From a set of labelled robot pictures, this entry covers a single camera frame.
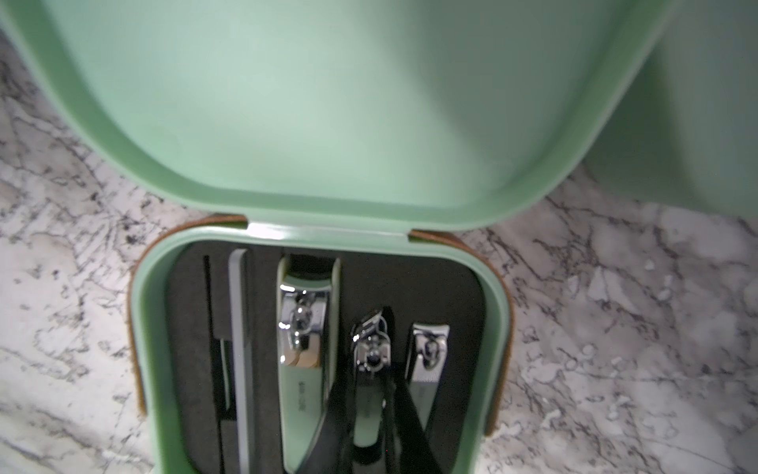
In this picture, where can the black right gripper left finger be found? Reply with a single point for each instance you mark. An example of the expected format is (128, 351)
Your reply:
(331, 450)

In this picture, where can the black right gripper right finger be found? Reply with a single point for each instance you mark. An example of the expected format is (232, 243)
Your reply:
(407, 449)

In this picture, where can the small clipper pile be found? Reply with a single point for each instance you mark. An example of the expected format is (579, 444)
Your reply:
(426, 359)

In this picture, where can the green nail kit case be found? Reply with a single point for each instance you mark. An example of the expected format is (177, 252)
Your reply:
(685, 132)
(368, 126)

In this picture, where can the large clipper table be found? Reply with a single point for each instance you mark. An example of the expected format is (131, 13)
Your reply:
(307, 333)

